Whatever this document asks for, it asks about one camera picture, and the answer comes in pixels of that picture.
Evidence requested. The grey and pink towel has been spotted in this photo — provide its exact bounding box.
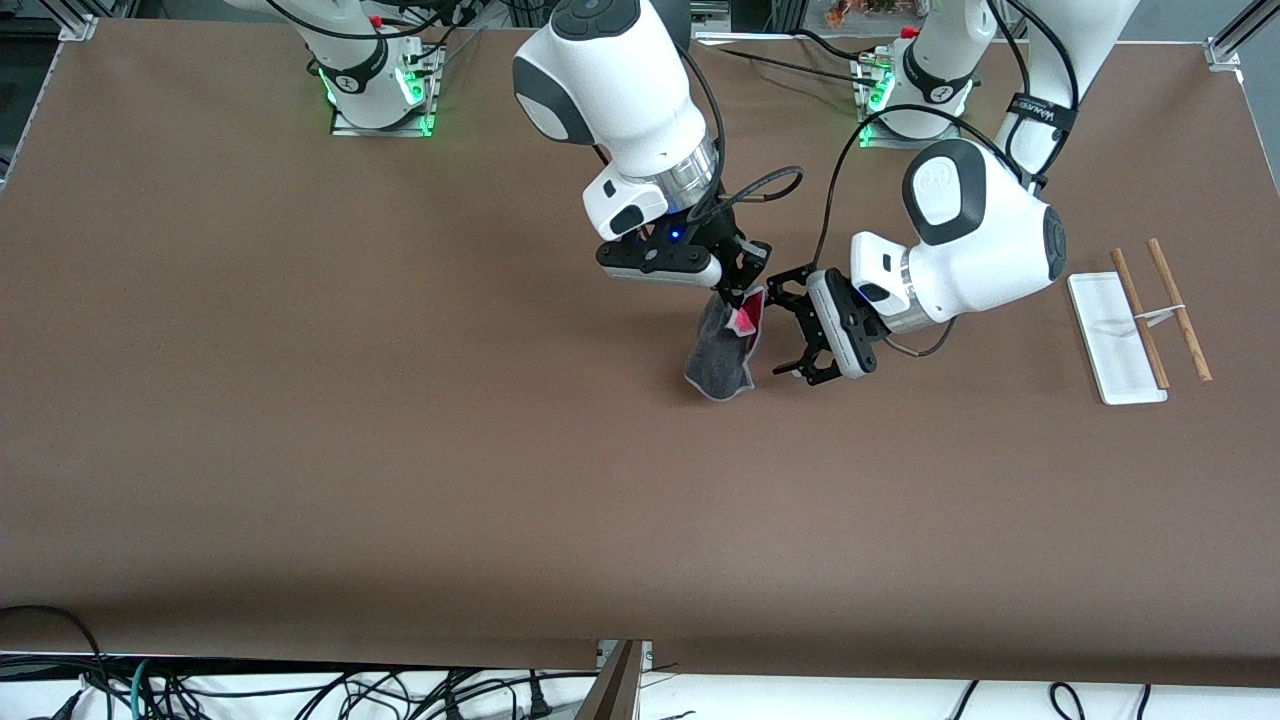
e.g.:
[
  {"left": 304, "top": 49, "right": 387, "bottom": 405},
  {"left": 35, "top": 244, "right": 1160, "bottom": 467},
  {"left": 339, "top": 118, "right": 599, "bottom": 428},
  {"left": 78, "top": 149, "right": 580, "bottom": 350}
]
[{"left": 684, "top": 287, "right": 768, "bottom": 403}]

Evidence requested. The white rack with wooden bars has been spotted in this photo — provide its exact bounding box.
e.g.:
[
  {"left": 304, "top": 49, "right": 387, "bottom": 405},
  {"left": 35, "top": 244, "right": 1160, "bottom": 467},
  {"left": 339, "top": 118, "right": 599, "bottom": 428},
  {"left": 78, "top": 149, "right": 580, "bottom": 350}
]
[{"left": 1066, "top": 237, "right": 1214, "bottom": 407}]

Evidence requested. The orange object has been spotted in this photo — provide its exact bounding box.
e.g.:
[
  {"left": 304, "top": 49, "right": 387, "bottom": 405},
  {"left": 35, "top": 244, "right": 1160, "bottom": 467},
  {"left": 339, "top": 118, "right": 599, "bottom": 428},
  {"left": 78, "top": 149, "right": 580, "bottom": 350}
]
[{"left": 825, "top": 0, "right": 906, "bottom": 29}]

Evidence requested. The black cable across table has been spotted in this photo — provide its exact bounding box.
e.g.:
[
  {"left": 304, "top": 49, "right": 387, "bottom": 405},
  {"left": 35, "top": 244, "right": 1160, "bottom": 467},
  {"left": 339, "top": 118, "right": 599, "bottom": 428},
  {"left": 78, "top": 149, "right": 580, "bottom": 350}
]
[{"left": 705, "top": 28, "right": 883, "bottom": 83}]

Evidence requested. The black velcro cable strap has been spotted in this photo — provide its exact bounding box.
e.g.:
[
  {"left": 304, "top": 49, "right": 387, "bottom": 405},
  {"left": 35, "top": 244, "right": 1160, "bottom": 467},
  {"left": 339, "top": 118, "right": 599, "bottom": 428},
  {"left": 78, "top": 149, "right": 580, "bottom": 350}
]
[{"left": 1008, "top": 94, "right": 1080, "bottom": 132}]

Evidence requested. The black base cable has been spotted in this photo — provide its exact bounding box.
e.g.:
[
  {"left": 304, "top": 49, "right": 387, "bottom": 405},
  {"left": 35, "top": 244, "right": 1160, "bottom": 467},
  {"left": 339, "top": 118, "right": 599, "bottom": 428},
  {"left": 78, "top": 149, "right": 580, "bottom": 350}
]
[{"left": 385, "top": 0, "right": 483, "bottom": 63}]

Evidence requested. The metal post with wooden side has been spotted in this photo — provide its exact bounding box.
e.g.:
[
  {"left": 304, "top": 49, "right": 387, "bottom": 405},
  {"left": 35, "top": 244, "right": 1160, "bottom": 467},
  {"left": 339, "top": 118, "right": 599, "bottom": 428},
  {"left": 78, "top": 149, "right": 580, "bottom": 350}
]
[{"left": 575, "top": 640, "right": 653, "bottom": 720}]

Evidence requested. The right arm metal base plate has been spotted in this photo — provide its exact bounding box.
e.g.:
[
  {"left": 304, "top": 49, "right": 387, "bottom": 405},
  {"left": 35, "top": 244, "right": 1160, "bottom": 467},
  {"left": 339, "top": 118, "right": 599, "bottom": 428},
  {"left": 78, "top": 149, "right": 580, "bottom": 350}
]
[{"left": 330, "top": 40, "right": 438, "bottom": 138}]

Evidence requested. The aluminium frame corner bracket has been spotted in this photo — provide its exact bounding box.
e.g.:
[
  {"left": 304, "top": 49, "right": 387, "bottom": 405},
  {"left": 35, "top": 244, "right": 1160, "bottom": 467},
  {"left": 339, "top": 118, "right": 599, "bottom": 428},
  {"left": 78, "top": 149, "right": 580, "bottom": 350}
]
[
  {"left": 55, "top": 0, "right": 103, "bottom": 43},
  {"left": 1204, "top": 0, "right": 1280, "bottom": 71}
]

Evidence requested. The black looped floor cable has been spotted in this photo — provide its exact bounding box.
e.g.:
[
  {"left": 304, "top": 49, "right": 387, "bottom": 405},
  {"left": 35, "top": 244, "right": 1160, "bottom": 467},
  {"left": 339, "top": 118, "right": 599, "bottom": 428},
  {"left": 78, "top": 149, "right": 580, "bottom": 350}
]
[{"left": 0, "top": 604, "right": 113, "bottom": 720}]

